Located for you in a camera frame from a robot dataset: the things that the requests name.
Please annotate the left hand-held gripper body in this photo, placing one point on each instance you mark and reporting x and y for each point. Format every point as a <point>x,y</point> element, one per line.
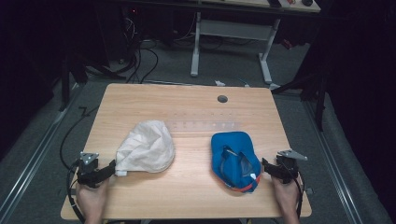
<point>88,170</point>

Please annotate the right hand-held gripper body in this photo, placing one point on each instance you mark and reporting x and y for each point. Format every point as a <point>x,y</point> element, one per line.
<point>288,168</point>

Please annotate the blue baseball cap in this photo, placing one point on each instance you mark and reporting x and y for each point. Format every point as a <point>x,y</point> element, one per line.
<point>235,158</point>

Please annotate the white cloth cap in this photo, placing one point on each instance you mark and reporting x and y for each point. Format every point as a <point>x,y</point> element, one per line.
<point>146,147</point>

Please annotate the person's left hand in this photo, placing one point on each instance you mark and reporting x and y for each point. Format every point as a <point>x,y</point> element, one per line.
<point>91,199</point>

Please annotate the person's right hand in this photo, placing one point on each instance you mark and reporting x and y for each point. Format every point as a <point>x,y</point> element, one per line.
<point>288,196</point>

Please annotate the grey tape piece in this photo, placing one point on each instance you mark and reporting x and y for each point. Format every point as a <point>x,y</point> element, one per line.
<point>72,191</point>
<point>308,190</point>

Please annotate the black metal stand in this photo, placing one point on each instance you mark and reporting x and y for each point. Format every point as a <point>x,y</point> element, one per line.
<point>67,81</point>
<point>313,90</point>

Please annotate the small white floor object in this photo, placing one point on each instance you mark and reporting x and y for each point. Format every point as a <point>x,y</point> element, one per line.
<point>219,83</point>

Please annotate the white-framed desk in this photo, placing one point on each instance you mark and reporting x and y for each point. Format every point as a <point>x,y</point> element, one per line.
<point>232,29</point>

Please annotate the black round object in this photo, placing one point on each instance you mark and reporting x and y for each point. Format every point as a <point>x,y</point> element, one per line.
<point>307,2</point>

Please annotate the metal floor rail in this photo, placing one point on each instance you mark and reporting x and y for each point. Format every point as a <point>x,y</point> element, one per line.
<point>334,168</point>
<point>31,161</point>

